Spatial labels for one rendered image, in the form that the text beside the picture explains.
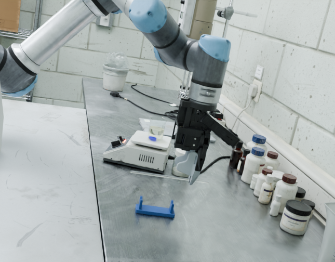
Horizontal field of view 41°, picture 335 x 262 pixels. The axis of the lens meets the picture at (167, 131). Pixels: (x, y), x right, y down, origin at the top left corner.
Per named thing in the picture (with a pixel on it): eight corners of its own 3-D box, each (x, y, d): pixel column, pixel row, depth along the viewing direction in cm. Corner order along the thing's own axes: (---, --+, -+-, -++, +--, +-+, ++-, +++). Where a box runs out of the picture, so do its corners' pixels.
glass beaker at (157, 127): (151, 136, 147) (156, 113, 145) (165, 141, 145) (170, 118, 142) (142, 140, 142) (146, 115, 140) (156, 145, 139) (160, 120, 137)
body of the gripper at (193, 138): (170, 140, 113) (180, 94, 110) (203, 145, 114) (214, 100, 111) (173, 151, 106) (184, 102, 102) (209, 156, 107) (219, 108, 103)
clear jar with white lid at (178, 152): (168, 173, 141) (172, 150, 139) (175, 168, 147) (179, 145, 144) (185, 180, 139) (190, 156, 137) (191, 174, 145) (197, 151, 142)
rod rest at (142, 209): (135, 213, 112) (137, 200, 111) (135, 207, 115) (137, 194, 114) (174, 218, 113) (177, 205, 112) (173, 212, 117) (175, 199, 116)
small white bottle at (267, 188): (255, 199, 135) (263, 172, 132) (265, 199, 136) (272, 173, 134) (262, 205, 132) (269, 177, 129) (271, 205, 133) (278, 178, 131)
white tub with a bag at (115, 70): (96, 88, 238) (102, 48, 232) (103, 84, 252) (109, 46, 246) (122, 94, 237) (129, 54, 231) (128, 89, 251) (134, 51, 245)
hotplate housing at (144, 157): (101, 161, 141) (105, 137, 139) (111, 148, 153) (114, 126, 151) (170, 176, 140) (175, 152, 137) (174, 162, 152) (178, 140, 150)
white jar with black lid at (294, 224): (282, 220, 124) (289, 196, 122) (306, 229, 122) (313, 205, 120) (277, 229, 118) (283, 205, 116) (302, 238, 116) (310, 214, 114)
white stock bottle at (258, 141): (262, 171, 161) (271, 136, 157) (258, 177, 154) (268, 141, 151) (243, 165, 163) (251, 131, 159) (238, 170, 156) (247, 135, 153)
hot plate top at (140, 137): (129, 142, 139) (130, 139, 139) (136, 132, 150) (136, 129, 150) (167, 150, 138) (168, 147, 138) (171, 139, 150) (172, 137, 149)
